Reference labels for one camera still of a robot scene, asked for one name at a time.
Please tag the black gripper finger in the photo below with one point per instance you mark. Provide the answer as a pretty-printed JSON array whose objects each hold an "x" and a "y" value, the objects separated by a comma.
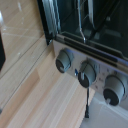
[{"x": 1, "y": 53}]

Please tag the glass oven door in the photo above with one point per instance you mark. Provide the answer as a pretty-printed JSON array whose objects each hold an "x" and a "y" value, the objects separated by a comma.
[{"x": 20, "y": 30}]

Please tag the grey oven knob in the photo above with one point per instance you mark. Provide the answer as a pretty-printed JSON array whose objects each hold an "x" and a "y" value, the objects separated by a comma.
[
  {"x": 115, "y": 90},
  {"x": 64, "y": 61},
  {"x": 87, "y": 74}
]

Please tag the black toaster oven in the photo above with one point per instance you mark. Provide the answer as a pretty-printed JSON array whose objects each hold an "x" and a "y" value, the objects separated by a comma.
[{"x": 100, "y": 26}]

